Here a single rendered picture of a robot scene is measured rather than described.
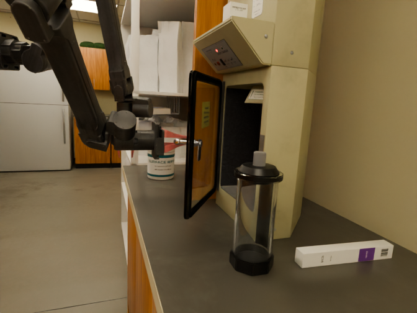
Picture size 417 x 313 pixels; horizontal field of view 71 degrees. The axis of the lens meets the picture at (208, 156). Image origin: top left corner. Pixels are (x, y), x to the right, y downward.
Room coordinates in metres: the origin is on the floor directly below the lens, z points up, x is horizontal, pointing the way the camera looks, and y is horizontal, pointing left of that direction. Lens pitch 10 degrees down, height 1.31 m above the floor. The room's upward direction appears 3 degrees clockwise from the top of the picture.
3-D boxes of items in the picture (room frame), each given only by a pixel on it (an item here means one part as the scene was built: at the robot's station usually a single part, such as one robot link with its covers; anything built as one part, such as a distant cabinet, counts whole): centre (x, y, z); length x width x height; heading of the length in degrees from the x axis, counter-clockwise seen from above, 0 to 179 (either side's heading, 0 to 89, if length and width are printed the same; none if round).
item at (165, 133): (0.85, 0.11, 1.19); 0.09 x 0.07 x 0.07; 109
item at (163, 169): (1.40, 0.23, 1.02); 0.13 x 0.13 x 0.15
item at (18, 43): (1.08, 0.70, 1.45); 0.09 x 0.08 x 0.12; 174
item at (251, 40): (0.89, -0.04, 1.46); 0.32 x 0.12 x 0.10; 20
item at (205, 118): (0.90, 0.01, 1.19); 0.30 x 0.01 x 0.40; 164
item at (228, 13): (0.85, -0.05, 1.54); 0.05 x 0.05 x 0.06; 20
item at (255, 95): (0.92, -0.19, 1.34); 0.18 x 0.18 x 0.05
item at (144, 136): (0.82, 0.18, 1.20); 0.07 x 0.07 x 0.10; 19
